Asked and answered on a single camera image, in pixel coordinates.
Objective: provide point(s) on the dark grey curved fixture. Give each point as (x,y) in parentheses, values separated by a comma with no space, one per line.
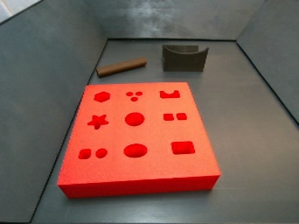
(184,58)

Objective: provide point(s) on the red foam shape-sorter block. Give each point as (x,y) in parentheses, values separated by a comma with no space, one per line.
(137,142)

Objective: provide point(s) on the brown oval rod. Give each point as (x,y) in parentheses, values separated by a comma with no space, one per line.
(120,67)

